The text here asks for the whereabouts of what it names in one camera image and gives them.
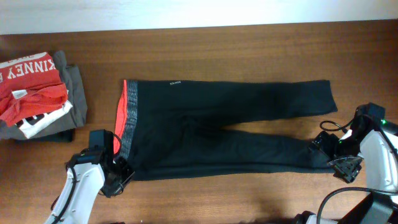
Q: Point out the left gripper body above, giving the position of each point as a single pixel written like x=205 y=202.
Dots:
x=119 y=178

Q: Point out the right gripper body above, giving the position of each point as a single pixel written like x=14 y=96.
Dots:
x=345 y=158

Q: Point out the black leggings with red waistband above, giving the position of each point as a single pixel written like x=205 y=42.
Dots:
x=182 y=129

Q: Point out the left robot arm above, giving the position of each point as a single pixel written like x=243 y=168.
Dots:
x=88 y=174

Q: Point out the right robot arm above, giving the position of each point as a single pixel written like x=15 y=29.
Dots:
x=380 y=205

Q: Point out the grey folded t-shirt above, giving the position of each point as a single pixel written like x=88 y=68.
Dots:
x=57 y=125

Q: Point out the red folded t-shirt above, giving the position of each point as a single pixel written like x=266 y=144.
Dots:
x=30 y=86

